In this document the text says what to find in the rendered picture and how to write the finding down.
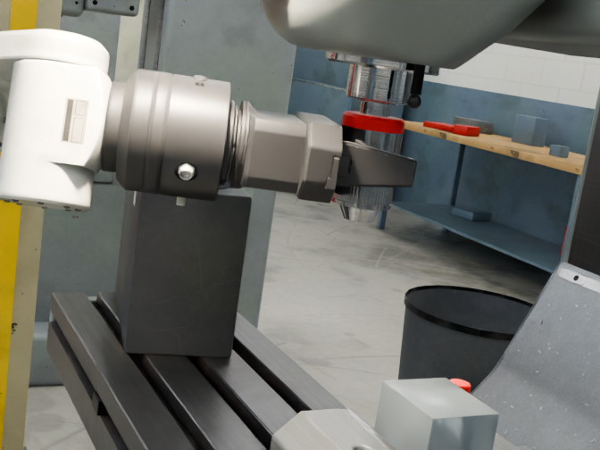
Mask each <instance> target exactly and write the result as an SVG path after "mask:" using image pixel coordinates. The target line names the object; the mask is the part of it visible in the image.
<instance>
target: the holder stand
mask: <svg viewBox="0 0 600 450"><path fill-rule="evenodd" d="M176 202H177V197H176V196H165V195H159V193H158V194H152V193H146V192H137V191H131V190H126V195H125V204H124V212H123V221H122V229H121V245H120V254H119V263H118V271H117V280H116V289H115V295H116V301H117V307H118V313H119V319H120V325H121V336H122V343H123V349H124V352H125V353H131V354H168V355H187V356H207V357H226V358H228V357H230V356H231V353H232V346H233V339H234V332H235V326H236V318H237V312H238V299H239V292H240V286H241V279H242V272H243V265H244V258H245V251H246V239H247V231H248V225H249V218H250V212H251V204H252V197H251V196H250V195H248V194H247V192H246V191H245V190H244V189H243V188H231V187H230V178H229V180H228V181H226V182H225V184H224V185H223V186H221V185H219V188H218V193H217V196H216V199H215V201H214V202H213V201H205V200H199V199H192V198H187V199H186V204H185V205H184V206H182V205H176Z"/></svg>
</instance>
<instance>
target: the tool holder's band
mask: <svg viewBox="0 0 600 450"><path fill-rule="evenodd" d="M341 124H342V125H345V126H348V127H352V128H357V129H366V130H371V131H378V132H385V133H394V134H403V133H404V125H405V122H404V120H403V119H400V118H397V117H392V116H390V117H388V118H385V117H377V116H371V115H366V114H362V113H360V112H356V111H345V112H343V116H342V122H341Z"/></svg>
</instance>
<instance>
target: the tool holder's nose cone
mask: <svg viewBox="0 0 600 450"><path fill-rule="evenodd" d="M340 208H341V211H342V213H343V217H344V218H345V219H347V220H350V221H357V222H372V221H373V220H374V218H375V217H376V216H377V214H378V213H379V211H371V210H363V209H357V208H352V207H348V206H344V205H341V204H340Z"/></svg>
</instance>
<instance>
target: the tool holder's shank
mask: <svg viewBox="0 0 600 450"><path fill-rule="evenodd" d="M358 100H362V99H358ZM392 105H397V104H386V103H380V102H373V101H368V100H362V101H361V105H360V113H362V114H366V115H371V116H377V117H385V118H388V117H390V112H391V106H392Z"/></svg>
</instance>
